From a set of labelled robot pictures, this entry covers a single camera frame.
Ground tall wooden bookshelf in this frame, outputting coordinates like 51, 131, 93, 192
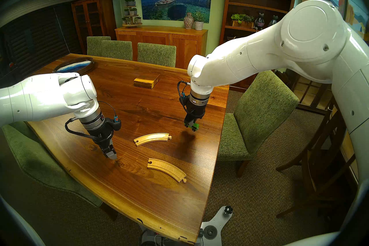
219, 0, 300, 93

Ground green upholstered dining chair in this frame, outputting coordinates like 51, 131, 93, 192
101, 40, 133, 61
86, 36, 111, 56
137, 43, 177, 68
218, 70, 300, 178
1, 121, 103, 208

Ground light wooden sideboard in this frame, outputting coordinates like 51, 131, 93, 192
115, 25, 208, 70

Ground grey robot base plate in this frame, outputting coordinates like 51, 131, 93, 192
140, 206, 233, 246

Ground yellow curved wooden track piece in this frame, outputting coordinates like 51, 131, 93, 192
147, 158, 187, 183

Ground pale curved wooden track piece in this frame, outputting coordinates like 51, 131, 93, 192
134, 133, 172, 147

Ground round blue dark-rimmed tray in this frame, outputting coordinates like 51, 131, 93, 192
53, 57, 95, 75

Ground small wooden box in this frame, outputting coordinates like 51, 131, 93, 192
133, 72, 161, 89

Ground tiered stand with small plants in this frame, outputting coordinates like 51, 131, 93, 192
121, 0, 142, 28

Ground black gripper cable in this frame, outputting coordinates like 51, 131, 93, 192
177, 81, 191, 112
65, 100, 121, 142

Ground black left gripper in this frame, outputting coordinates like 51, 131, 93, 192
86, 118, 121, 161

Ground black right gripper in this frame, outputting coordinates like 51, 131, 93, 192
184, 101, 208, 128

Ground dark glass-door wooden cabinet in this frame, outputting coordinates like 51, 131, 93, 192
71, 0, 117, 54

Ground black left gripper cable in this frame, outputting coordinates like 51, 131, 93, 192
65, 100, 121, 142

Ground patterned ceramic vase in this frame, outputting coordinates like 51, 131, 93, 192
184, 12, 195, 30

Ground low glass-door wooden cabinet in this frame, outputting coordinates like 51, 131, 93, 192
277, 70, 335, 113

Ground potted plant in white pot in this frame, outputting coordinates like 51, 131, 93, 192
193, 11, 205, 31

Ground wooden planter with succulents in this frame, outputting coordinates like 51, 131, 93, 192
231, 13, 255, 29

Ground dark wooden slat chair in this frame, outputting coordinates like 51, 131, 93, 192
275, 96, 361, 218

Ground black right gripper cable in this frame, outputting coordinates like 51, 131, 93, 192
177, 81, 191, 112

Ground dark window blinds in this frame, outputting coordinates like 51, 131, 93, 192
0, 3, 80, 76

